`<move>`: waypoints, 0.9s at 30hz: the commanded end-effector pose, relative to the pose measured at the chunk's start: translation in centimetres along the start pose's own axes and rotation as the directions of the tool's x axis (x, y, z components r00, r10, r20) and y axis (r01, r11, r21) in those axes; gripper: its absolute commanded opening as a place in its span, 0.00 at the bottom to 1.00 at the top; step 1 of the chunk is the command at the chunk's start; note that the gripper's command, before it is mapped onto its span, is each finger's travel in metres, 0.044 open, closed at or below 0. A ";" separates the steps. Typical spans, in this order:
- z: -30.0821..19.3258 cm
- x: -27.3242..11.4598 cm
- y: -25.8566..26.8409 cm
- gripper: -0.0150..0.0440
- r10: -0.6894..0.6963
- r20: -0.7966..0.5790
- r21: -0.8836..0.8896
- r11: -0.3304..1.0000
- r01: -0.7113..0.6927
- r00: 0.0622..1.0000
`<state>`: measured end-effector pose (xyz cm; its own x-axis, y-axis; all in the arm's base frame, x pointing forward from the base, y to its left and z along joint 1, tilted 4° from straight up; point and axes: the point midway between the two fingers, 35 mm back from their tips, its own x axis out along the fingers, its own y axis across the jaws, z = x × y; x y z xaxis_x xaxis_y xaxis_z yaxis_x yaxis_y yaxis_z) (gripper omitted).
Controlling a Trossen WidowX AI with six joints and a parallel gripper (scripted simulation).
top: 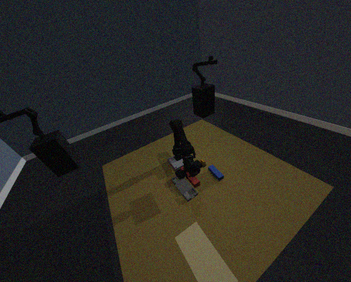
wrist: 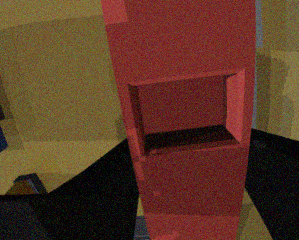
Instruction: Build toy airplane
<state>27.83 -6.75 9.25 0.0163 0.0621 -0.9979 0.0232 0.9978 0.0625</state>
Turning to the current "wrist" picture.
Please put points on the red tapered block with square sockets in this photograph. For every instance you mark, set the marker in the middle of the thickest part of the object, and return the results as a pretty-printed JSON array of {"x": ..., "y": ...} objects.
[{"x": 185, "y": 79}]

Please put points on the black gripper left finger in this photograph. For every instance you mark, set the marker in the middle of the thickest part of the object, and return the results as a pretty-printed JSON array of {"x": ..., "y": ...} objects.
[{"x": 97, "y": 204}]

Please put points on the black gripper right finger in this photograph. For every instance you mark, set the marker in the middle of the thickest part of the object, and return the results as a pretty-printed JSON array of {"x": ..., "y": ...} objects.
[{"x": 272, "y": 180}]

